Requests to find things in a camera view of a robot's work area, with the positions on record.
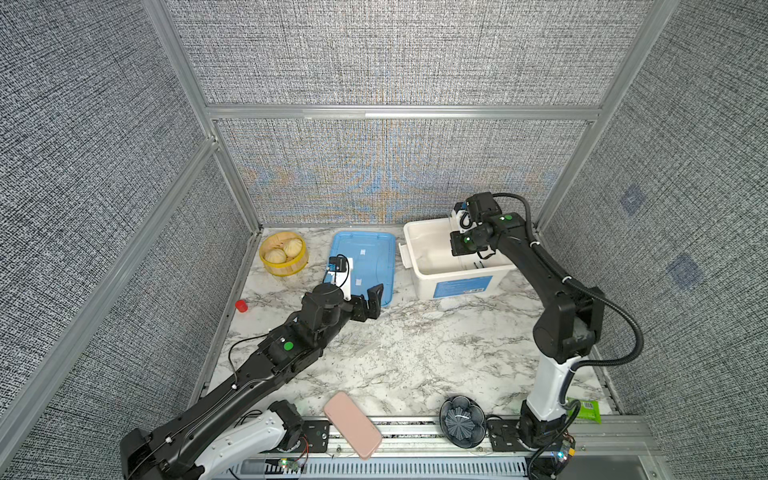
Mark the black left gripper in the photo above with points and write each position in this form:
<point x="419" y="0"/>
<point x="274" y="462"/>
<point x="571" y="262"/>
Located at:
<point x="374" y="303"/>

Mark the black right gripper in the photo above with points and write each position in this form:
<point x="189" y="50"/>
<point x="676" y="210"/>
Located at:
<point x="457" y="249"/>

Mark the blue plastic box lid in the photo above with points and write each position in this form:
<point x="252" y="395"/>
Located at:
<point x="373" y="257"/>

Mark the white plastic storage box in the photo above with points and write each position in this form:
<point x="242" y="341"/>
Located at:
<point x="426" y="252"/>

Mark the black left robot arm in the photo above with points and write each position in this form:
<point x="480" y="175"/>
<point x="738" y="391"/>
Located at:
<point x="207" y="438"/>

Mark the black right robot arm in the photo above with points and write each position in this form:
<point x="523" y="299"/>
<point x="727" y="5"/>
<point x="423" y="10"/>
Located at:
<point x="569" y="326"/>

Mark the blue label sticker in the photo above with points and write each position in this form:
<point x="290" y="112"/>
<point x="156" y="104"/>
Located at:
<point x="461" y="286"/>

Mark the right steamed bun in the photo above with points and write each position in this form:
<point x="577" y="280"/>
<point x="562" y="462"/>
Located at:
<point x="293" y="247"/>

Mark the steamed bun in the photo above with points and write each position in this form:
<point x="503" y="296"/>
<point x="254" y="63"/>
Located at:
<point x="293" y="247"/>
<point x="275" y="256"/>

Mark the yellow wooden steamer basket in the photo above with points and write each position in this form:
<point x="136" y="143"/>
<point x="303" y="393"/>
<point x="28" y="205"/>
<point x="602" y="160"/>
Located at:
<point x="293" y="265"/>

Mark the left steamed bun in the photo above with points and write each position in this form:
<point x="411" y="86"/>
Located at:
<point x="275" y="256"/>

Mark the pink phone case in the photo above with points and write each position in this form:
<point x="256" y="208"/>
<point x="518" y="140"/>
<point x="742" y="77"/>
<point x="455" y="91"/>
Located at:
<point x="355" y="427"/>

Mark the black round pleated dish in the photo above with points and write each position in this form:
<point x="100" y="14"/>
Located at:
<point x="463" y="422"/>

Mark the green snack packet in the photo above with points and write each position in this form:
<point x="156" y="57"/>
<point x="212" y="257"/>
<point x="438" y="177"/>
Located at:
<point x="589" y="411"/>

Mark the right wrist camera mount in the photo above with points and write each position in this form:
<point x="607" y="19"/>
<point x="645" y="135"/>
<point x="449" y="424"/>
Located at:
<point x="460" y="217"/>

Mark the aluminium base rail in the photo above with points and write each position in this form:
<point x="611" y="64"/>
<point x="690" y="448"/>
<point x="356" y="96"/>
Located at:
<point x="416" y="447"/>

